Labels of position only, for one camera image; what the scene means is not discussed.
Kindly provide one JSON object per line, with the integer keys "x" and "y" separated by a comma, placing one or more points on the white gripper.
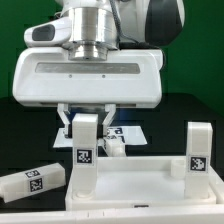
{"x": 45, "y": 76}

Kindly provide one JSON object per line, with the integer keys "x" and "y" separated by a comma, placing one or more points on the white desk top panel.
{"x": 131, "y": 182}

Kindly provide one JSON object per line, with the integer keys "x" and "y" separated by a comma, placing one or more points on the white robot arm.
{"x": 98, "y": 53}

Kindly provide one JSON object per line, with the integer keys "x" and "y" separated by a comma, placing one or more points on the white paper with markers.
{"x": 130, "y": 135}

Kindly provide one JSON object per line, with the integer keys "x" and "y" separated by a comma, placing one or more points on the white front obstacle bar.
{"x": 209, "y": 214}

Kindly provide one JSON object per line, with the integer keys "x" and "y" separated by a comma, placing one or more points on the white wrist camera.
{"x": 49, "y": 34}

